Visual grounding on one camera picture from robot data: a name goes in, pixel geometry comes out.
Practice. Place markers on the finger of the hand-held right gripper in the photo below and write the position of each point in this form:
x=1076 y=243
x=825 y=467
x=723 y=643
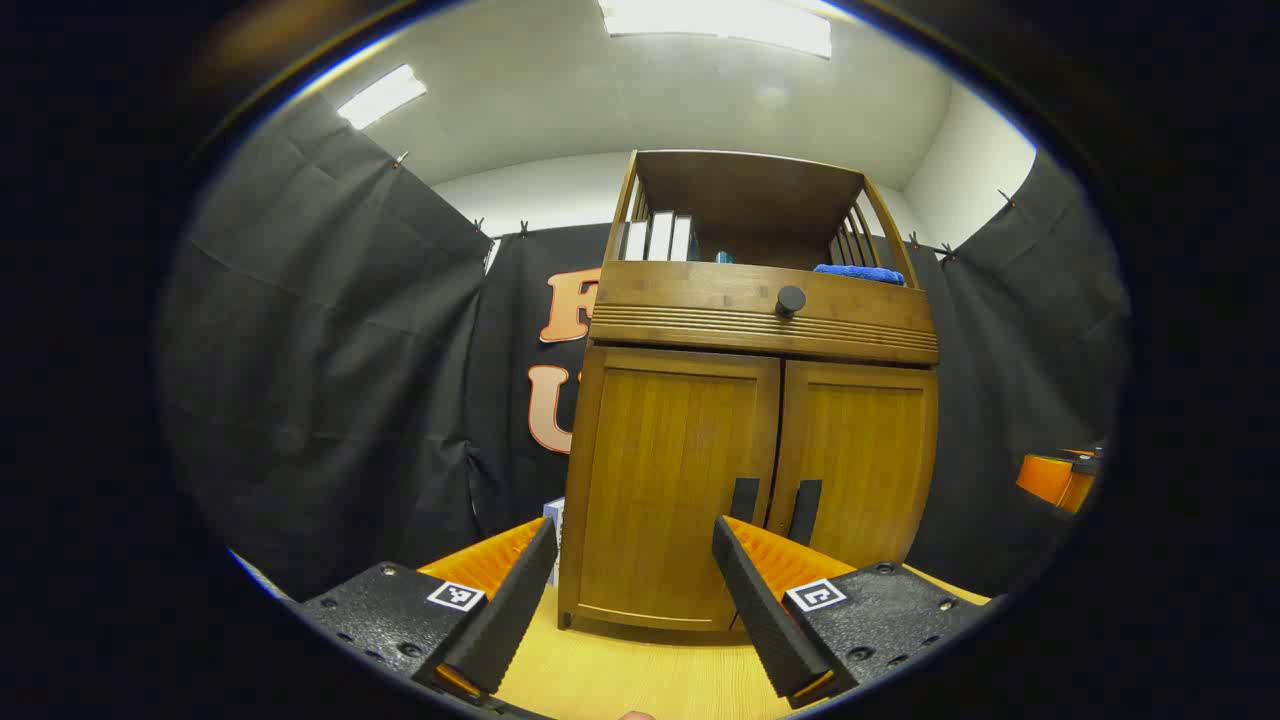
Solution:
x=1045 y=480

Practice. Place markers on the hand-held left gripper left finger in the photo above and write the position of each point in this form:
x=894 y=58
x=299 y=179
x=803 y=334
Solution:
x=510 y=610

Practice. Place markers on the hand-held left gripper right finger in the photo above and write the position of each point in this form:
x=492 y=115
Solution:
x=760 y=610

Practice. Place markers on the wooden double-door shoe cabinet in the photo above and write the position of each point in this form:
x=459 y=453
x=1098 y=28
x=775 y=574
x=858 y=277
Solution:
x=700 y=300

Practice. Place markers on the small white box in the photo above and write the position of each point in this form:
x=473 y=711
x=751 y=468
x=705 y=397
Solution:
x=553 y=508

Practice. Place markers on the blue folded cloth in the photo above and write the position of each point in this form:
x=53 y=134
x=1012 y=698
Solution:
x=858 y=274

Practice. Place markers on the black backdrop cloth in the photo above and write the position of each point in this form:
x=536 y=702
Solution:
x=320 y=380

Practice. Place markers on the black round drawer knob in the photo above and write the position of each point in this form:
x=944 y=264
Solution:
x=790 y=301

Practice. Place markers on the white book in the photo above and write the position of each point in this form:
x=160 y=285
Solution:
x=682 y=238
x=636 y=240
x=660 y=236

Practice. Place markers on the small ceiling light panel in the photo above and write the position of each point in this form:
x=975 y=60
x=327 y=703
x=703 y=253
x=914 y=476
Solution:
x=381 y=97

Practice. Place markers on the large ceiling light panel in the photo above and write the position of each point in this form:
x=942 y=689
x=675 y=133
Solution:
x=715 y=22

